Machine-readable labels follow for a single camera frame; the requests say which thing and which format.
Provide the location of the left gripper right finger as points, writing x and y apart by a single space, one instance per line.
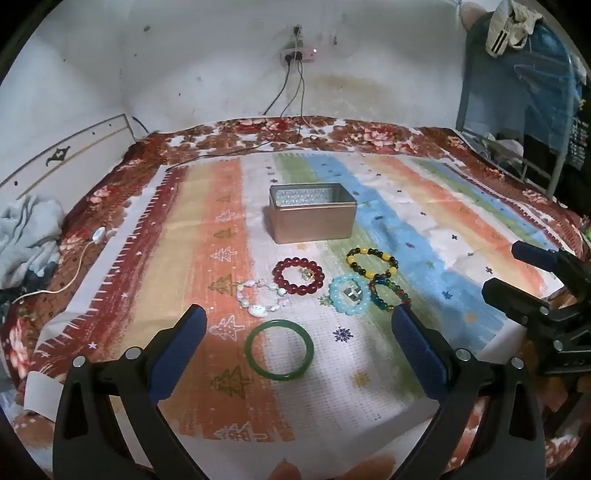
509 442

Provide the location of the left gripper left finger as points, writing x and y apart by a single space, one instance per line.
108 424

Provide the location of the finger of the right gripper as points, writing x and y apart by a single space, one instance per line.
516 304
535 256

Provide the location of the green jade bangle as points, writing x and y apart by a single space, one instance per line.
279 350

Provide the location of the gold ring charm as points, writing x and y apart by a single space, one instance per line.
306 275

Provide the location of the blue metal rack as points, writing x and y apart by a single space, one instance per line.
530 95

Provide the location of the grey crumpled cloth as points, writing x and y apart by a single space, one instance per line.
30 230

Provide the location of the striped colourful mat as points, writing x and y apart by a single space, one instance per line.
424 232

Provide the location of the white sneaker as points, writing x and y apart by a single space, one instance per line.
511 25

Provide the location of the copper metal tin box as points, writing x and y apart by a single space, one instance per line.
309 212

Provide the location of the white headboard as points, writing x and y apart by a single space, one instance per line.
68 170

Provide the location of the white wall power strip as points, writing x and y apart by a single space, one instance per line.
304 54

